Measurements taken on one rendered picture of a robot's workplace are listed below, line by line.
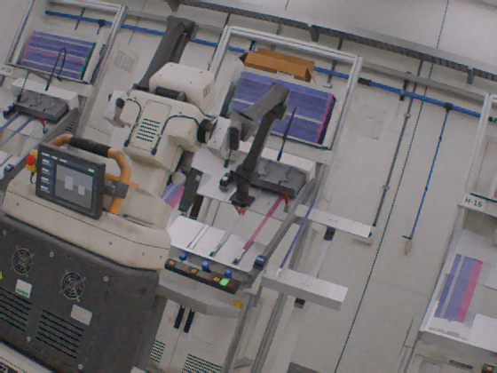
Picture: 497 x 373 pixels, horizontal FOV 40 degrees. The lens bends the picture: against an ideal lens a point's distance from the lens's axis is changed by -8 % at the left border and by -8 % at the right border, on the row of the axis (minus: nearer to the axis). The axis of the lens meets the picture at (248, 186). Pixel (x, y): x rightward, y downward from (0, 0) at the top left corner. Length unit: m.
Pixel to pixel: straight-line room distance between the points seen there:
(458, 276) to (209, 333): 1.21
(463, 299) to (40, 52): 2.83
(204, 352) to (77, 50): 1.90
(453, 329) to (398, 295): 1.98
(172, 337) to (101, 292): 1.47
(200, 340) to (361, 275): 1.77
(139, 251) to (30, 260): 0.39
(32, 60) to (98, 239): 2.44
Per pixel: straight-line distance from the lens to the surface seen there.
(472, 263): 3.27
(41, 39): 4.43
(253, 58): 4.12
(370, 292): 4.93
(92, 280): 2.11
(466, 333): 2.96
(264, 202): 3.41
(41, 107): 4.14
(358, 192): 5.00
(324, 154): 3.55
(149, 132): 2.48
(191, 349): 3.50
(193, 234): 3.26
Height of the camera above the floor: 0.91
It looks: 3 degrees up
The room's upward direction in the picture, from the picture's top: 18 degrees clockwise
